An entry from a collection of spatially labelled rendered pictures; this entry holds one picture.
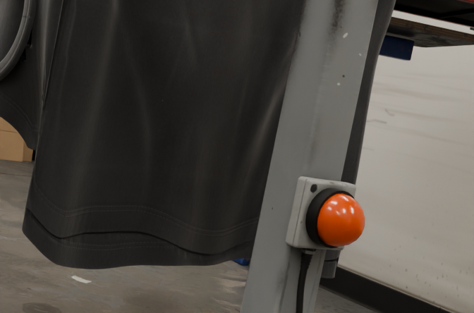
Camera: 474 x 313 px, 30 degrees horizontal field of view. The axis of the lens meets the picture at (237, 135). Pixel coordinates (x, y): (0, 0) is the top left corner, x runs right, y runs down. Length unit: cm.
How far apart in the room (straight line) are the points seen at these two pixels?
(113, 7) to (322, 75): 29
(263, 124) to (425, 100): 242
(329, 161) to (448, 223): 261
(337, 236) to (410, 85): 283
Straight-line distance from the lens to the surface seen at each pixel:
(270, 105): 98
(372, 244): 348
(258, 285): 66
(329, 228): 62
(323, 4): 65
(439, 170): 330
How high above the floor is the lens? 73
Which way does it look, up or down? 3 degrees down
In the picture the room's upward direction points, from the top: 11 degrees clockwise
